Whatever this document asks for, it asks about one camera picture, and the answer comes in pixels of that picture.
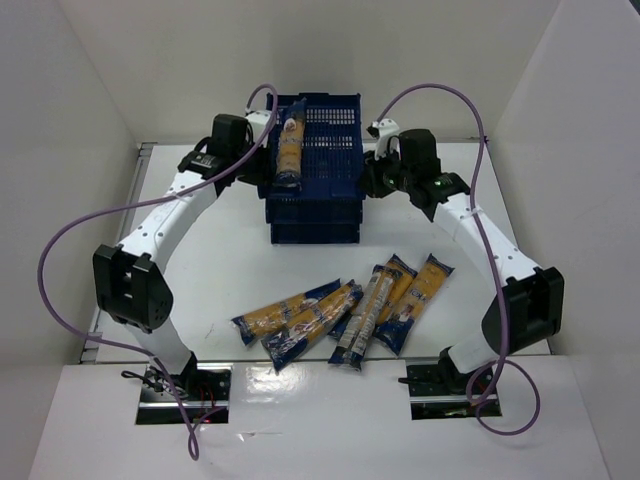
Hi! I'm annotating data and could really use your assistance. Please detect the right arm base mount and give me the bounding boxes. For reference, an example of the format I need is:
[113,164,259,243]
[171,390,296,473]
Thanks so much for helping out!
[398,363,477,421]

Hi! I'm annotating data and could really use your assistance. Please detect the left-most spaghetti bag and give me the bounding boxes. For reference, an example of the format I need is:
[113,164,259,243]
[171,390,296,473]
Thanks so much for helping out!
[231,279,341,346]

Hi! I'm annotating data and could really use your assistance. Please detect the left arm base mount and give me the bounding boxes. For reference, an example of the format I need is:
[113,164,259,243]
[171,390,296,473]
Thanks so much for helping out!
[121,367,232,426]

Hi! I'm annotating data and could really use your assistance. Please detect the blue plastic tray shelf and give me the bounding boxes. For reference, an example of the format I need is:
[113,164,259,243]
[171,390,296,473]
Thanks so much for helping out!
[258,92,365,244]

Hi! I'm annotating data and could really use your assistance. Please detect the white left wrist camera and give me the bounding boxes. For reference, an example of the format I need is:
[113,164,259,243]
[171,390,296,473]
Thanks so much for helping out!
[245,107,278,147]

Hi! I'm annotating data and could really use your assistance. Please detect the white-label spaghetti bag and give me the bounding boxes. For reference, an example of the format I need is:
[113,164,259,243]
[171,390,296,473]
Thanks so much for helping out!
[328,265,401,371]

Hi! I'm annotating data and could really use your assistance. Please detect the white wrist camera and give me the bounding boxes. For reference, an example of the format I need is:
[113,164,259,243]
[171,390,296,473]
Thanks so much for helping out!
[245,107,278,147]
[367,118,400,160]

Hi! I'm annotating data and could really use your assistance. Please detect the middle yellow spaghetti bag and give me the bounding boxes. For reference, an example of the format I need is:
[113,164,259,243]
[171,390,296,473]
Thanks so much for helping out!
[376,254,417,326]

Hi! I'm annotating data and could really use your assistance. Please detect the right-most spaghetti bag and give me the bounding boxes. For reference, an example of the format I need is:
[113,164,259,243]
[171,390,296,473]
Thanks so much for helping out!
[374,254,454,357]

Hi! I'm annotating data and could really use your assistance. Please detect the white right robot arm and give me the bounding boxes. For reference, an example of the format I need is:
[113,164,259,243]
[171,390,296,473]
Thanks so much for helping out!
[359,119,565,393]

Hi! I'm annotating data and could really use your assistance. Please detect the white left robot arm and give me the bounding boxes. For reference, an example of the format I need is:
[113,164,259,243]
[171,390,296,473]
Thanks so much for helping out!
[92,110,277,391]

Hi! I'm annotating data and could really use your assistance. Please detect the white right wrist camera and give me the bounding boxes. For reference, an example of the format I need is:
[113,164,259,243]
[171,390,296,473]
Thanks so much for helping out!
[367,118,400,160]

